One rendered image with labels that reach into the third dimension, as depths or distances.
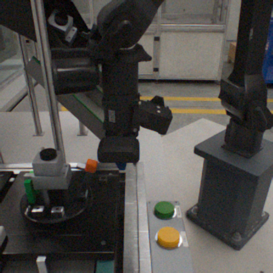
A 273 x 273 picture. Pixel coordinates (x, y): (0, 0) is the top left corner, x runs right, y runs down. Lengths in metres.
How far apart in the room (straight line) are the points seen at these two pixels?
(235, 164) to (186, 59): 4.02
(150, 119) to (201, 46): 4.11
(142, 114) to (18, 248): 0.31
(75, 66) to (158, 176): 0.51
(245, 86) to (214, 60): 4.09
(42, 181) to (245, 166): 0.38
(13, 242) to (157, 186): 0.41
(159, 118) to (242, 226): 0.33
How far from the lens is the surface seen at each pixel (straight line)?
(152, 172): 0.85
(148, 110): 0.44
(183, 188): 0.80
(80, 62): 0.41
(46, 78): 0.68
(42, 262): 0.51
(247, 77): 0.52
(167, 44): 4.46
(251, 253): 0.68
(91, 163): 0.51
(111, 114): 0.44
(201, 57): 4.56
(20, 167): 0.75
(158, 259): 0.50
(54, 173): 0.52
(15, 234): 0.56
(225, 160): 0.56
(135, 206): 0.59
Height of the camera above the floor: 1.35
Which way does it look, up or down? 29 degrees down
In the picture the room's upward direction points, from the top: straight up
